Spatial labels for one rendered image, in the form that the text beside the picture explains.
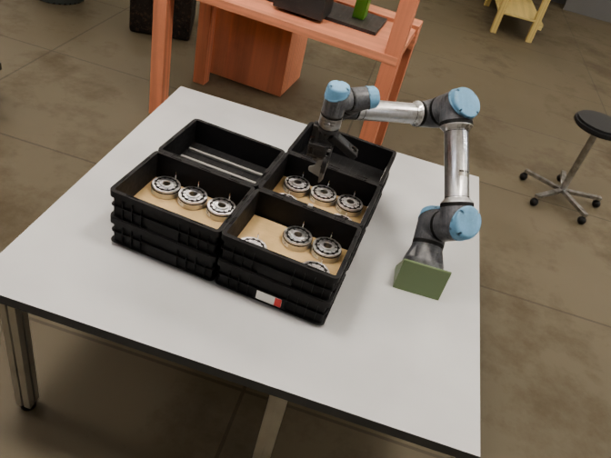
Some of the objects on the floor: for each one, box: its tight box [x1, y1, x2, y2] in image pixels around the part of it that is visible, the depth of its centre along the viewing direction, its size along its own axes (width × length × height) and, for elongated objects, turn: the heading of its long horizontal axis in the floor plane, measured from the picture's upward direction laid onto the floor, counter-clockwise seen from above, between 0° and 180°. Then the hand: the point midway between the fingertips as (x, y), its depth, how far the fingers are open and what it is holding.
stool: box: [520, 110, 611, 224], centre depth 415 cm, size 59×62×66 cm
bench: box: [0, 86, 480, 458], centre depth 254 cm, size 160×160×70 cm
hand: (323, 175), depth 205 cm, fingers open, 5 cm apart
